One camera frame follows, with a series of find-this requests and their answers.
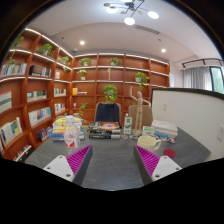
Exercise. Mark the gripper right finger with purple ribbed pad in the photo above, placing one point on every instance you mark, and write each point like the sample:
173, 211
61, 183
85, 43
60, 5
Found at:
153, 167

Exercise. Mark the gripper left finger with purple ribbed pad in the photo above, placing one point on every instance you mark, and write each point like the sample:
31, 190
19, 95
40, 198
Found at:
72, 167

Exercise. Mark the clear plastic water bottle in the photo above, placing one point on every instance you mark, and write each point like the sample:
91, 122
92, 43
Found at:
71, 134

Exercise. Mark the round red coaster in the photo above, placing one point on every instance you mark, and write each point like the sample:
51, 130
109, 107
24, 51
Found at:
169, 152

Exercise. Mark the cream ceramic mug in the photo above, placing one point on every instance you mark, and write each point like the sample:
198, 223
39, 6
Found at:
149, 143

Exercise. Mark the small white green box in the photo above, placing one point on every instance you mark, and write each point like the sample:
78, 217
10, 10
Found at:
148, 131

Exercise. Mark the wooden artist mannequin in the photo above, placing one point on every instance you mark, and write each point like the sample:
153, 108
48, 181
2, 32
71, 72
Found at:
139, 112

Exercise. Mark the stack of dark books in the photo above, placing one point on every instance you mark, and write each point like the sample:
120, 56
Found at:
104, 130

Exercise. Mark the stack of colourful books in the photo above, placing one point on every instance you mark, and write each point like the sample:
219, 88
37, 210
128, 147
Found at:
59, 125

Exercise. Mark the green and white carton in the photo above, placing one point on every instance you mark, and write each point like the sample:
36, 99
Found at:
127, 124

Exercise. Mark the dark office chair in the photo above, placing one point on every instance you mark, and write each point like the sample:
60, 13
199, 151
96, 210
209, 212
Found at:
108, 112

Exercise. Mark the hanging green potted plant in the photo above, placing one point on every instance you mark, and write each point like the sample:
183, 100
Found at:
110, 93

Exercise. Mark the grey window curtain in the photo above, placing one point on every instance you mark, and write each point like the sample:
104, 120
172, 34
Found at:
197, 78

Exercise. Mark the ceiling light fixture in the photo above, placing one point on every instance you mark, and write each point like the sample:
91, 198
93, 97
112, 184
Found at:
129, 8

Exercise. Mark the orange wooden bookshelf wall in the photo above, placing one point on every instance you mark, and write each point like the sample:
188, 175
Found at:
39, 80

